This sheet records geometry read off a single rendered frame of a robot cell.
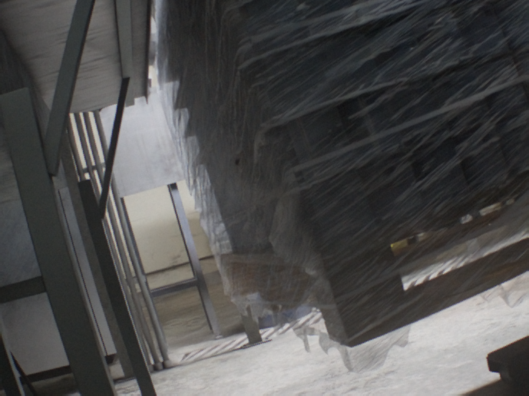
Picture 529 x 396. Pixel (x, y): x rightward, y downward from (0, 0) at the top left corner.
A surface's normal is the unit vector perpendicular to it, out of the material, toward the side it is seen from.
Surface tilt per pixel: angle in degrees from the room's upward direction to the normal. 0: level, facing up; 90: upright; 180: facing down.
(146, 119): 90
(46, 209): 90
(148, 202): 90
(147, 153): 90
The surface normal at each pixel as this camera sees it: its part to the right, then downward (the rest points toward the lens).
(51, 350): 0.16, -0.11
